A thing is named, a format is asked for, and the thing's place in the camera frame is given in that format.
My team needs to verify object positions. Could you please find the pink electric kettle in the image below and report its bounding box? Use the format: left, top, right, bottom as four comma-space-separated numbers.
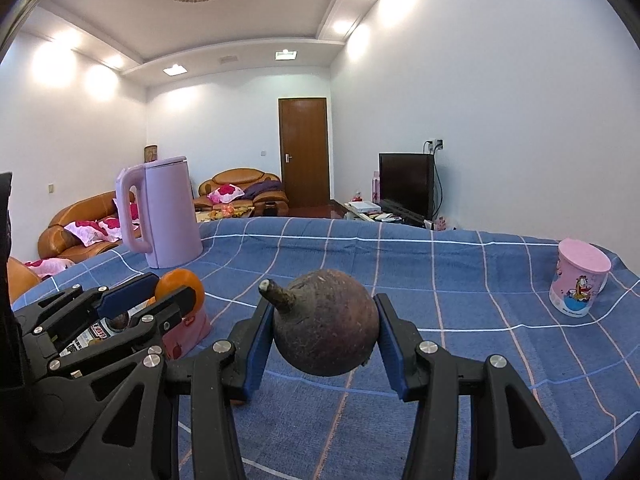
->
115, 156, 204, 269

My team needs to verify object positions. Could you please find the white printed packet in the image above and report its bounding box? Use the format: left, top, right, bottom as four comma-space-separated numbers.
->
60, 317, 115, 357

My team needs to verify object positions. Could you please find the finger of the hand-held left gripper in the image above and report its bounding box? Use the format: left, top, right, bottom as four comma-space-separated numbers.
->
14, 272, 160, 351
46, 285, 204, 380

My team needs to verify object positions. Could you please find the black television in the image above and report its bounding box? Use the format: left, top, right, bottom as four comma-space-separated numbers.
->
378, 152, 436, 221

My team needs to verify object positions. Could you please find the brown leather sofa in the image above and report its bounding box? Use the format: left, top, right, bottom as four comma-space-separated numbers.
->
37, 191, 137, 264
194, 167, 291, 218

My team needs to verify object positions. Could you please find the purple round fruit with stem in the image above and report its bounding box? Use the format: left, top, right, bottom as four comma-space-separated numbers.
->
259, 270, 381, 377

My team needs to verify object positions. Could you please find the pink floral pillow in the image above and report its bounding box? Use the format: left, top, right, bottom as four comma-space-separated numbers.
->
207, 185, 246, 205
65, 215, 124, 246
22, 257, 69, 279

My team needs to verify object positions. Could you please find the pink floral tin box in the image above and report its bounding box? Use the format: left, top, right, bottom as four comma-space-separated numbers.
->
60, 302, 213, 361

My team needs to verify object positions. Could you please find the black power cable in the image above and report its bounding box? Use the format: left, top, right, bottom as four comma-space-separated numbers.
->
432, 152, 447, 221

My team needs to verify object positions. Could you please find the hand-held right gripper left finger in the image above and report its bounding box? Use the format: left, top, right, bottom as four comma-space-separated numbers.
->
65, 297, 275, 480

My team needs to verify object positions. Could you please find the brown wooden door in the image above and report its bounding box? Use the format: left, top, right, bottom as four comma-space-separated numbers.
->
278, 97, 332, 208

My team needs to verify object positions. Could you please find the dark television stand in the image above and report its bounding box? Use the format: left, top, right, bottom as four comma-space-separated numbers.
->
329, 199, 432, 227

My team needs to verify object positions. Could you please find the purple cloth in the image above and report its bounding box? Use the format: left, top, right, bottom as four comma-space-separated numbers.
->
243, 181, 286, 201

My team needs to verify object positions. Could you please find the coffee table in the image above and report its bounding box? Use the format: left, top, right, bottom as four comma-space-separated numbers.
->
196, 204, 257, 224

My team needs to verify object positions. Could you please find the blue plaid tablecloth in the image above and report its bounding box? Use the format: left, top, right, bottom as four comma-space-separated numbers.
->
10, 216, 640, 480

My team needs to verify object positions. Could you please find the pink cartoon cup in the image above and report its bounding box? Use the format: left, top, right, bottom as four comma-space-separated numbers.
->
549, 238, 612, 318

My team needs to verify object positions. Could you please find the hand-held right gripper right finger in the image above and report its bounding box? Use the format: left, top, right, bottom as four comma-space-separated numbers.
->
375, 292, 583, 480

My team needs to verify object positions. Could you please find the medium orange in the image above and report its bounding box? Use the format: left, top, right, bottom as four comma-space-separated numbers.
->
154, 269, 207, 313

